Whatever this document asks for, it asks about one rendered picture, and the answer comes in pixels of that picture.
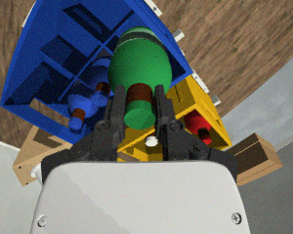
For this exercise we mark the red bottle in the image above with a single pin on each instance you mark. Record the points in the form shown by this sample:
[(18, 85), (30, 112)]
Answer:
[(197, 124)]

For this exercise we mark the blue bottle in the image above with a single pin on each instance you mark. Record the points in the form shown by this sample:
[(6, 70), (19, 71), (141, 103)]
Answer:
[(97, 78), (79, 103)]

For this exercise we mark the blue divided crate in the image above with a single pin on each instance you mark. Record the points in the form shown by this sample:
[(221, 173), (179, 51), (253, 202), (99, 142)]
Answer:
[(57, 29)]

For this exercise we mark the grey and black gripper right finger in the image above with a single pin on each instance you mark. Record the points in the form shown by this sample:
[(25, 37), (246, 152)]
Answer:
[(182, 145)]

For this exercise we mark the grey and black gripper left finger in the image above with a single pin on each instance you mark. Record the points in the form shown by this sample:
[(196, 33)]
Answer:
[(98, 144)]

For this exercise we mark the yellow plastic crate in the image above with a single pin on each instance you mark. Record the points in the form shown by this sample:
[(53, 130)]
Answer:
[(186, 96)]

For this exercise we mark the green bottle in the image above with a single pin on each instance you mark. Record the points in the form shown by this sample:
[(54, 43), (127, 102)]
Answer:
[(139, 62)]

